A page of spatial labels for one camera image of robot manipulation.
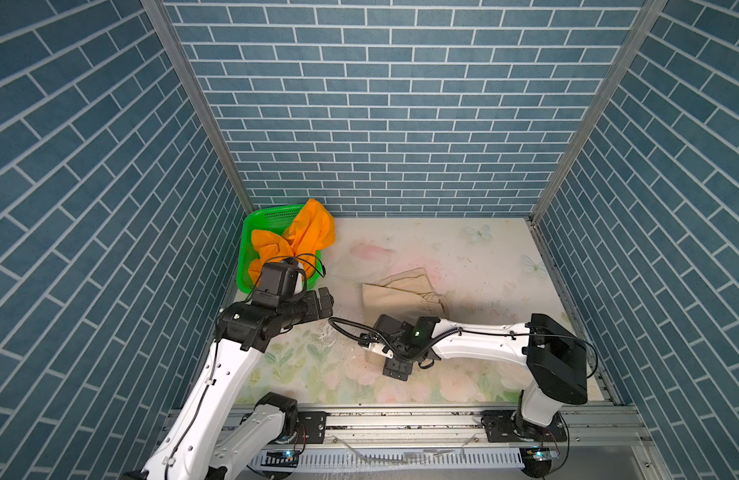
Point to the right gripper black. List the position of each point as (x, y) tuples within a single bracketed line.
[(392, 369)]

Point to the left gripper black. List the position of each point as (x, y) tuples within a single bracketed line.
[(314, 310)]

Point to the beige shorts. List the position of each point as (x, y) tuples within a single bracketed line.
[(406, 296)]

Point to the green plastic basket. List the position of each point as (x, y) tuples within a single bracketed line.
[(252, 252)]

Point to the orange shorts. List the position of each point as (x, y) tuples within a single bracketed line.
[(294, 240)]

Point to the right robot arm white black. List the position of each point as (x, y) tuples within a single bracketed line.
[(556, 359)]

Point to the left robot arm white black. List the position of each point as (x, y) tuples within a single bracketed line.
[(193, 448)]

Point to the aluminium front rail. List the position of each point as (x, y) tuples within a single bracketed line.
[(383, 439)]

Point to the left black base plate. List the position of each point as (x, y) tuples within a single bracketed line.
[(307, 427)]

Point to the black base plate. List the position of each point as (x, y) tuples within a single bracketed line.
[(505, 426), (307, 427)]

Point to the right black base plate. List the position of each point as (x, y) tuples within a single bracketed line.
[(505, 426)]

